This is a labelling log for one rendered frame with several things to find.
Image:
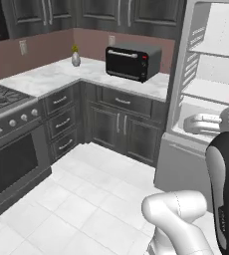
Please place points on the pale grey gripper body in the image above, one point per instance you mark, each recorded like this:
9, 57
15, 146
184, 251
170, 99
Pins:
199, 124

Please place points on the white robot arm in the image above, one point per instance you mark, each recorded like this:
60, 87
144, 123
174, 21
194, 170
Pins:
176, 215

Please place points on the open grey fridge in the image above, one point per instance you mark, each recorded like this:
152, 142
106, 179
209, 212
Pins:
183, 166

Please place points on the dark grey base cupboard door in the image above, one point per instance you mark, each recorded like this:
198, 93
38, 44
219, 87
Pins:
143, 139
105, 126

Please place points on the dark grey wide drawer front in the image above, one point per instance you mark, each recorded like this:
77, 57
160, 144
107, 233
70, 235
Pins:
126, 100

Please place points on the black toaster oven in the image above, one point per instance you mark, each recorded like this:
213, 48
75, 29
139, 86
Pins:
126, 63

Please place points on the dark grey narrow drawer front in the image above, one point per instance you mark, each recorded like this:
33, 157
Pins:
66, 143
61, 99
64, 122

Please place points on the grey vase with yellow flower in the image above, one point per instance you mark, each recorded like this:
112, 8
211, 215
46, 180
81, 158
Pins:
75, 59

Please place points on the grey gas range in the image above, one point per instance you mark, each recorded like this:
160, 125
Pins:
10, 139

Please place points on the black oven door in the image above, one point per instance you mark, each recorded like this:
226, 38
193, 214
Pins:
12, 162

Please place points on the dark grey wall cupboard door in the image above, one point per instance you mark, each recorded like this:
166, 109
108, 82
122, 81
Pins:
98, 13
156, 16
23, 16
62, 11

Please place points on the white wall outlet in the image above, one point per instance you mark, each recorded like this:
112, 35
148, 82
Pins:
112, 40
23, 47

